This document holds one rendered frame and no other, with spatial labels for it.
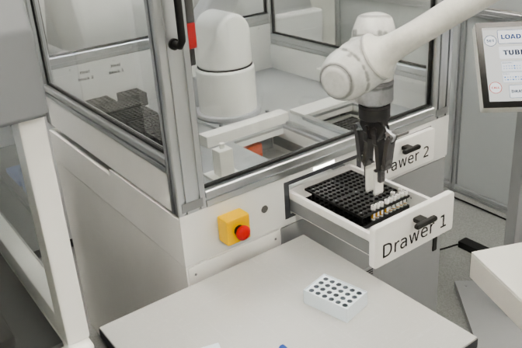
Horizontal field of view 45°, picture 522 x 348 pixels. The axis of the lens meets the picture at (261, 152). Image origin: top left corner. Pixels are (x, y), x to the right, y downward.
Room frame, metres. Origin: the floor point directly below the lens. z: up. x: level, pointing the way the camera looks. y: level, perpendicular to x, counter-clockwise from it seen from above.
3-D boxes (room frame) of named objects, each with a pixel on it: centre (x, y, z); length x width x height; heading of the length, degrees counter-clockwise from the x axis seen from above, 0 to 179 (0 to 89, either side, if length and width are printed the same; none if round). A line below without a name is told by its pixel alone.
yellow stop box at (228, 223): (1.42, 0.08, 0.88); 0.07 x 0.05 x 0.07; 125
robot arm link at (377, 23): (1.41, -0.27, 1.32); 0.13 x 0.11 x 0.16; 150
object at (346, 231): (1.53, -0.24, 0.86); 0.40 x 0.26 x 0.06; 35
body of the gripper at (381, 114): (1.42, -0.28, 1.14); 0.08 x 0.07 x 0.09; 35
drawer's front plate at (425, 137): (1.80, -0.44, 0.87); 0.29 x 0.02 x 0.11; 125
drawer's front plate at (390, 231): (1.36, -0.36, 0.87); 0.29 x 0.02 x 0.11; 125
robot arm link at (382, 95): (1.42, -0.28, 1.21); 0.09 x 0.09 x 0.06
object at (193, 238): (2.04, 0.06, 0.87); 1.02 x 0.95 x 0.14; 125
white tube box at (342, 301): (1.23, -0.15, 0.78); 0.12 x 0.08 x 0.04; 47
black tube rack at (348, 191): (1.52, -0.25, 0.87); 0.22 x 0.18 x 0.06; 35
